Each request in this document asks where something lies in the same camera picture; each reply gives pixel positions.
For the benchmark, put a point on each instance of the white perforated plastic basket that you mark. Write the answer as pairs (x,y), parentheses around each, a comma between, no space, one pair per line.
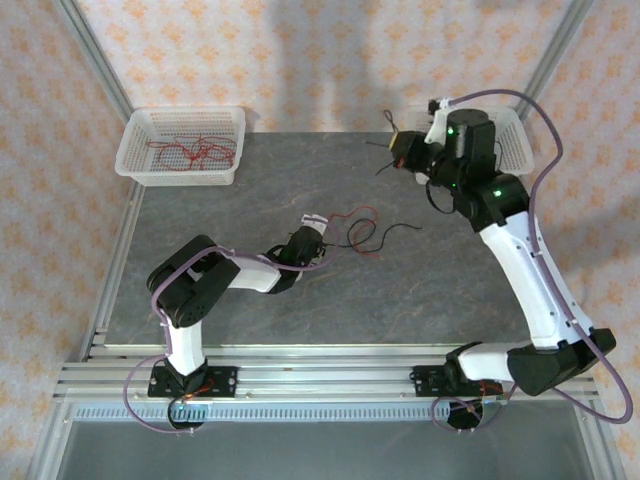
(150,177)
(520,150)

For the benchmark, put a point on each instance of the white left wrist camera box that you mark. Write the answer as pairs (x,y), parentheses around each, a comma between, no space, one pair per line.
(314,222)

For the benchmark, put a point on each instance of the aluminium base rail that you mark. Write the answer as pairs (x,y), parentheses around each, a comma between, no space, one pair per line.
(325,380)

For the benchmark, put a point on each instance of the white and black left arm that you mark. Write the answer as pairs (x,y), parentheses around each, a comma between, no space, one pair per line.
(187,345)

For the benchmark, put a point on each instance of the aluminium frame post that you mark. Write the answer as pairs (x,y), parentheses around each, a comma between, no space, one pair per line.
(95,55)
(555,55)

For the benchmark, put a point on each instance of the aluminium side rail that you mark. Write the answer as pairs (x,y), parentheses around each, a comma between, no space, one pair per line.
(117,260)

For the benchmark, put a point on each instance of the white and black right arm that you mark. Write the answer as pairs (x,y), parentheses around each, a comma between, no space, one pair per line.
(540,285)

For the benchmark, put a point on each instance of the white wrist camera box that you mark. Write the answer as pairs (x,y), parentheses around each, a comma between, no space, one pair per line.
(439,122)
(314,222)

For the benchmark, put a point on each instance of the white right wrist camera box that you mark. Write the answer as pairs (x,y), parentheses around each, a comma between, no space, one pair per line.
(439,122)

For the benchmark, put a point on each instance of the grey lower shelf panel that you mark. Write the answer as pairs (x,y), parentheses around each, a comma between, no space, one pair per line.
(325,450)

